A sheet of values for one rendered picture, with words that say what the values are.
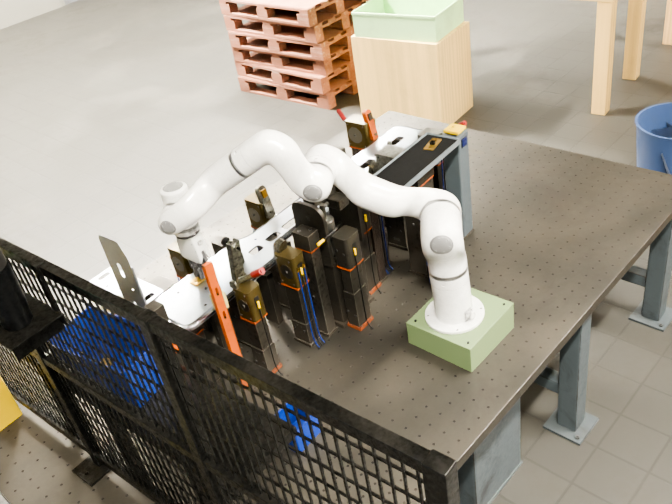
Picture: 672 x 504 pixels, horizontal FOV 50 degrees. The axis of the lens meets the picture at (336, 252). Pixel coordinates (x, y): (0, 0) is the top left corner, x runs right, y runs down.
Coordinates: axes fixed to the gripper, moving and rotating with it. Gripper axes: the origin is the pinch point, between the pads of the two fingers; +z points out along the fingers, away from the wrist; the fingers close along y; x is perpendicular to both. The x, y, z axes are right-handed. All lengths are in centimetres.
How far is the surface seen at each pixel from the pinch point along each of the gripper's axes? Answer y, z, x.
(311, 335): -27.4, 29.0, -16.1
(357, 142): 14, 6, -101
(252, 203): 12.2, -0.8, -37.5
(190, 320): -12.5, 3.1, 16.6
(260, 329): -24.1, 14.1, 1.1
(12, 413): 38, 30, 61
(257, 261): -10.3, 3.2, -15.4
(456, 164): -40, 0, -92
